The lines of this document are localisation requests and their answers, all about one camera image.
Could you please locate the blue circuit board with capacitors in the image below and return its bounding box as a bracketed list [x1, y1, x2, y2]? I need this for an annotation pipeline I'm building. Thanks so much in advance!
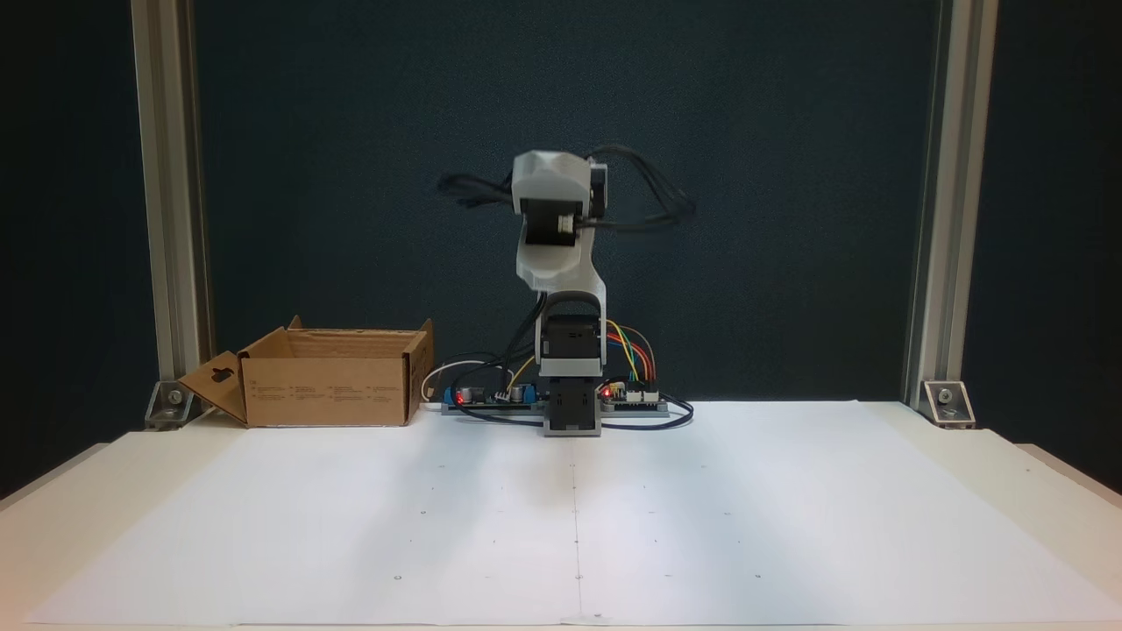
[441, 381, 543, 408]

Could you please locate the grey board mounting plate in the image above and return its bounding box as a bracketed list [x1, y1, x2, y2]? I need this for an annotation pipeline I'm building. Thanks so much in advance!
[441, 399, 671, 417]

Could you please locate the brown cardboard box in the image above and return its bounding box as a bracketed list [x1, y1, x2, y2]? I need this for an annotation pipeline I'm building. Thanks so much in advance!
[178, 315, 436, 429]

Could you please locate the yellow jumper wire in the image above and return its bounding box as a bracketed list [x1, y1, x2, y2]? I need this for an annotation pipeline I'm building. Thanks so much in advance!
[607, 321, 639, 383]

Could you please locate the green jumper wire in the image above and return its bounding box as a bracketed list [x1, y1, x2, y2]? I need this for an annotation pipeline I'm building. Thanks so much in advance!
[607, 329, 641, 383]

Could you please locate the orange jumper wire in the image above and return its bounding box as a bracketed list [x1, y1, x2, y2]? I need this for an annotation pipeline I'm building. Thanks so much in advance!
[607, 326, 657, 386]

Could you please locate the circuit board with jumper wires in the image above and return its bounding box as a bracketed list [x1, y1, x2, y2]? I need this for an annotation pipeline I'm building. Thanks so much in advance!
[599, 381, 669, 408]

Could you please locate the white cable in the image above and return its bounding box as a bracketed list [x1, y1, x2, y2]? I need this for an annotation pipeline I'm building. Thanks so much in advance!
[421, 358, 492, 406]

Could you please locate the black servo cable bundle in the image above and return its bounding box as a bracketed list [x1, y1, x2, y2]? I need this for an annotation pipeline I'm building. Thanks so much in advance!
[589, 145, 698, 236]
[437, 171, 549, 395]

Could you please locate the thick black cable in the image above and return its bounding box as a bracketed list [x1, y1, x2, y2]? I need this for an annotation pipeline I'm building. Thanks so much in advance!
[449, 399, 695, 432]

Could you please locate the metal corner bracket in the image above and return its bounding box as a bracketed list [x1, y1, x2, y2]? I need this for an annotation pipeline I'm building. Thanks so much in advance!
[143, 379, 195, 430]
[922, 379, 976, 429]

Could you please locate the aluminium frame post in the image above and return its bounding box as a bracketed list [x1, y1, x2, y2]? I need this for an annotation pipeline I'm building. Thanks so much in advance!
[130, 0, 214, 386]
[903, 0, 1000, 408]

